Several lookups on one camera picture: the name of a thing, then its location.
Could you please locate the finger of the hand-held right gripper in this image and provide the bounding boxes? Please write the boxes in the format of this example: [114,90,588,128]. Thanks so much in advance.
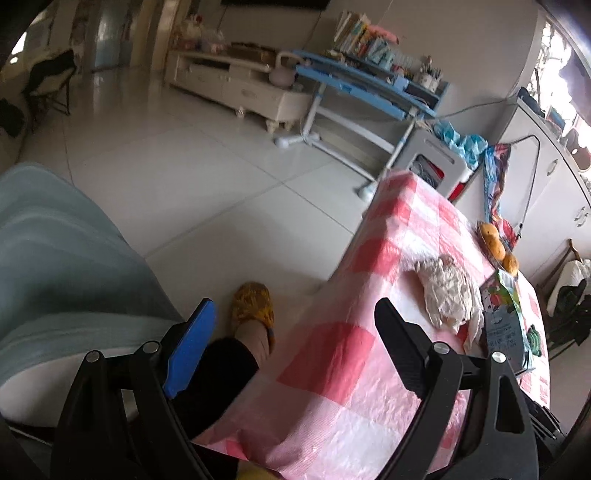
[524,397,570,457]

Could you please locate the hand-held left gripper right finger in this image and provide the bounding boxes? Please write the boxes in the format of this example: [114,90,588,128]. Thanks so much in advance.
[374,298,539,480]

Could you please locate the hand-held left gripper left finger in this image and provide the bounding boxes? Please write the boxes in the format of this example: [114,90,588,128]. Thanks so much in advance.
[50,298,218,480]

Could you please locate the green wrapper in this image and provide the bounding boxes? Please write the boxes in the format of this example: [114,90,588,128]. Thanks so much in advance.
[526,325,546,357]

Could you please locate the yellow plastic basin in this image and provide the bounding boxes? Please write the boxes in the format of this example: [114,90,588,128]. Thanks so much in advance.
[238,464,280,480]

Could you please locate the person's left leg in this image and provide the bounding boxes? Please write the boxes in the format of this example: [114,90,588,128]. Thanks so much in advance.
[171,318,278,439]

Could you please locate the pink checkered tablecloth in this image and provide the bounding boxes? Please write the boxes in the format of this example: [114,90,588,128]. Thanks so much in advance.
[191,170,552,480]

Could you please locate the yellow knit slipper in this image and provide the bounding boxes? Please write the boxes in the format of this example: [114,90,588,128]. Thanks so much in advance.
[231,281,276,352]

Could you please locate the dark wicker fruit basket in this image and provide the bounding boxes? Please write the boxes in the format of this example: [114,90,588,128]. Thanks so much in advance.
[478,222,520,274]

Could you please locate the light blue cloth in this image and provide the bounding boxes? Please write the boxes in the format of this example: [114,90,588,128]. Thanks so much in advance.
[0,164,185,416]

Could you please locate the brown wooden chair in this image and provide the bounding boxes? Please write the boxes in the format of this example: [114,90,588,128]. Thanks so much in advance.
[538,237,583,296]

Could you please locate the grey plastic stool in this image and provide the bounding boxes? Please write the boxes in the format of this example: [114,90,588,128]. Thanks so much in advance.
[394,127,476,204]

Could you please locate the white cabinet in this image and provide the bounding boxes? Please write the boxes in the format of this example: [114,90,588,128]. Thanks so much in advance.
[450,97,591,287]

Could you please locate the teal patterned cloth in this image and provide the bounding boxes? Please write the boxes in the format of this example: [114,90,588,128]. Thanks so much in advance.
[431,121,488,169]

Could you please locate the cream tv stand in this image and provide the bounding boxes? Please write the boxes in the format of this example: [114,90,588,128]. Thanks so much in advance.
[164,48,315,134]

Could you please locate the blue study desk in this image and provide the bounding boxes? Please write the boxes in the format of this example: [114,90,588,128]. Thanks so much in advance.
[274,50,451,201]

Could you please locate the pale pink kettlebell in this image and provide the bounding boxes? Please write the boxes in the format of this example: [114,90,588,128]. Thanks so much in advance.
[269,52,301,88]

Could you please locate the folding chair with dark clothes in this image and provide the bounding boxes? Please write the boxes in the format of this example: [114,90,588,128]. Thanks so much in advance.
[21,48,77,118]

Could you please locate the plastic bags on stand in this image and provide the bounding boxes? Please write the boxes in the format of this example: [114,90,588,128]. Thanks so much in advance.
[178,16,228,52]

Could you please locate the row of books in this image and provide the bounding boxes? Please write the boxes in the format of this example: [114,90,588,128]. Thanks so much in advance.
[332,11,400,68]

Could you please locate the light blue door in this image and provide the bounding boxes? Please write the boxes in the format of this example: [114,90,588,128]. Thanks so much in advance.
[90,0,134,72]

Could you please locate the pink plush toy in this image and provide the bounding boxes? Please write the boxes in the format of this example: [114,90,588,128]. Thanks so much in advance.
[367,25,400,45]

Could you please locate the black television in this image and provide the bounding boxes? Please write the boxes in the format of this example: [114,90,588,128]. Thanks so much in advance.
[221,0,331,11]

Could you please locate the colourful bag with black strap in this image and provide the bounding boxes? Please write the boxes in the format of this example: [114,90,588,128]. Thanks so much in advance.
[482,135,542,252]

